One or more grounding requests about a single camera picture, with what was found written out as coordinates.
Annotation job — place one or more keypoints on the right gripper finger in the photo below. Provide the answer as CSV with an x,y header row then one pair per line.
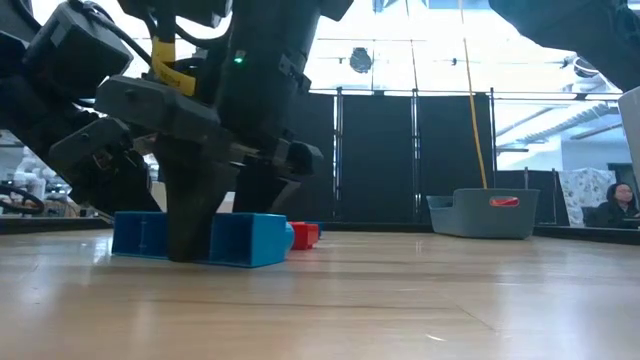
x,y
260,192
195,200

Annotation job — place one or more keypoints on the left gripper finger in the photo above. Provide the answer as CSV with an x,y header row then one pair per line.
x,y
115,185

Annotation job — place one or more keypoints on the long blue block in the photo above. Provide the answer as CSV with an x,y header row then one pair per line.
x,y
250,240

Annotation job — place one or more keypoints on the small red block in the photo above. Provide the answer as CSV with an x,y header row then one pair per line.
x,y
304,236

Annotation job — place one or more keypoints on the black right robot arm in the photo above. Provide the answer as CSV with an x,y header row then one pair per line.
x,y
575,30

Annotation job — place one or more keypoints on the medium blue block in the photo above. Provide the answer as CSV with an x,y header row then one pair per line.
x,y
321,227

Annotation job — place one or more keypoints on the black ceiling device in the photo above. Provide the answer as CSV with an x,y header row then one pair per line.
x,y
585,67
360,60

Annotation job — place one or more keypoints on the black partition screen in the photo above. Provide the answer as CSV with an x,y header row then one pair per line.
x,y
375,160

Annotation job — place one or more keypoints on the teal plastic bin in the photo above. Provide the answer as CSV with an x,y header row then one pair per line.
x,y
480,222

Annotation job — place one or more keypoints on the patterned white panel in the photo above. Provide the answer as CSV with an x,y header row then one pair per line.
x,y
580,195

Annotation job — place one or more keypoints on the person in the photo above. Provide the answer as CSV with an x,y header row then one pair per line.
x,y
612,212

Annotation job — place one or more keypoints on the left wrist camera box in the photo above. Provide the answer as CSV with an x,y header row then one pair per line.
x,y
75,50

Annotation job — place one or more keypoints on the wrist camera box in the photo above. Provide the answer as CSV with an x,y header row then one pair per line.
x,y
175,10
75,50

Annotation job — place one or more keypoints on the black table frame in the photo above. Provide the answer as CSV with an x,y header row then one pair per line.
x,y
50,225

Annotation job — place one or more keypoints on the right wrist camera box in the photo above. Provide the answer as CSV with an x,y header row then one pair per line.
x,y
175,10

